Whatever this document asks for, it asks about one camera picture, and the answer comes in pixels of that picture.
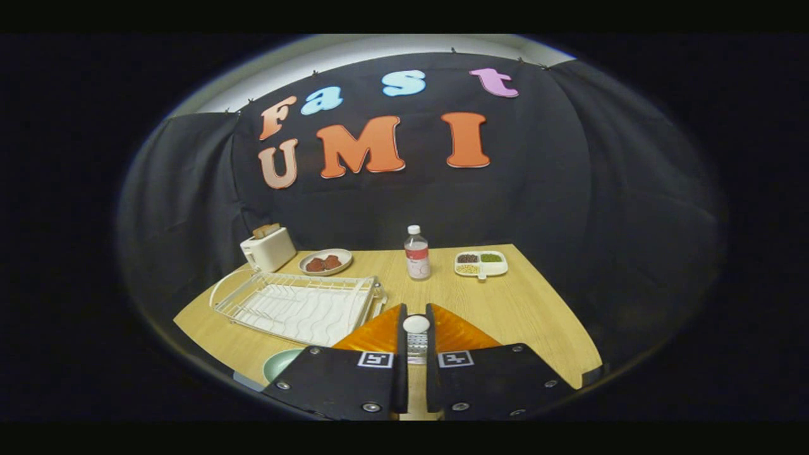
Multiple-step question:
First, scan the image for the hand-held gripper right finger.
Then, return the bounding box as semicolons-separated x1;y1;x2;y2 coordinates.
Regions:
425;303;577;421

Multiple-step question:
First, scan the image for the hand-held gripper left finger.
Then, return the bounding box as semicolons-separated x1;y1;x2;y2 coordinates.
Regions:
261;303;409;421

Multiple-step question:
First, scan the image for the pale green plate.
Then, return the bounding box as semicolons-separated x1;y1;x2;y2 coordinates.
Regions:
263;348;304;384

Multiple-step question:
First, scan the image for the white wire dish rack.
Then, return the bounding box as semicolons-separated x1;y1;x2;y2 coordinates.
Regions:
209;269;388;348

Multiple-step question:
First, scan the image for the white divided dish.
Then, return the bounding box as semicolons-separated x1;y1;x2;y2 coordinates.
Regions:
454;250;509;280

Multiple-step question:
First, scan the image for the beige plate with meat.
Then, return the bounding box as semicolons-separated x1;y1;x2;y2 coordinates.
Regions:
298;248;353;277

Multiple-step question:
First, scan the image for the cream toaster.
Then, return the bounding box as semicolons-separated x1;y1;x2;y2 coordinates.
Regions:
240;223;297;273

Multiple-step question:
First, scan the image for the clear bottle red label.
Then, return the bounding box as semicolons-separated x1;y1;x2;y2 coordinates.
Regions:
404;225;432;281

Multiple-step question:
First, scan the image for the black backdrop cloth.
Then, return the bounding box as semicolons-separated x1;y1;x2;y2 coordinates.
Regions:
117;52;727;380

